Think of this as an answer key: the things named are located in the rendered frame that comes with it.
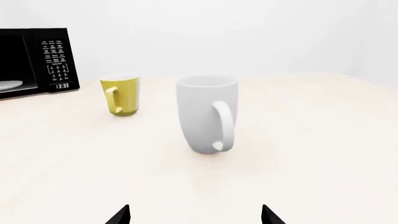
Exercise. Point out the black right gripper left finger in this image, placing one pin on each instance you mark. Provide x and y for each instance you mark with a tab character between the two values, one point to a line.
120	217

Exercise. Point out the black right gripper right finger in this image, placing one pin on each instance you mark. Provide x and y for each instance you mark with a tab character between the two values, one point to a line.
270	217

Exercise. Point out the yellow and white mug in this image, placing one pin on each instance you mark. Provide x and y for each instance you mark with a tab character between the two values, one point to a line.
123	95

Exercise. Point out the black microwave oven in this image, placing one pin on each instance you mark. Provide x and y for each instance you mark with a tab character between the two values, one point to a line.
53	60

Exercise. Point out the white plate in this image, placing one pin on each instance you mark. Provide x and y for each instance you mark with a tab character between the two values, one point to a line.
9	85

